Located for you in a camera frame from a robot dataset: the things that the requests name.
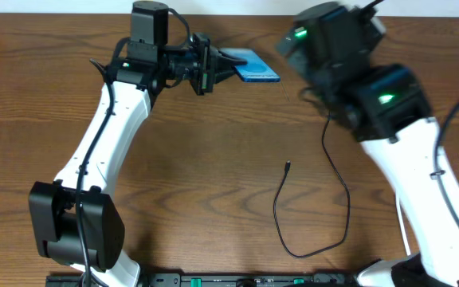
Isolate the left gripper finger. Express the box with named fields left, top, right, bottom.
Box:
left=214, top=69, right=236, bottom=85
left=216, top=48, right=248, bottom=66

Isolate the blue Galaxy smartphone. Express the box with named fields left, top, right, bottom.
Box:
left=221, top=48, right=281, bottom=82

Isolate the black USB charging cable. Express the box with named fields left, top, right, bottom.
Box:
left=273, top=89, right=351, bottom=260

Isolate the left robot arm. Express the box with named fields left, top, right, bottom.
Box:
left=29, top=1, right=243, bottom=286

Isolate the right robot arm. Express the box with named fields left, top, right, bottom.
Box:
left=277, top=2, right=459, bottom=286

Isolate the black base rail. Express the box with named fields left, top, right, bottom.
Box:
left=45, top=272, right=358, bottom=287

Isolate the white power strip cord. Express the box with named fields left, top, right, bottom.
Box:
left=394, top=191, right=413, bottom=257

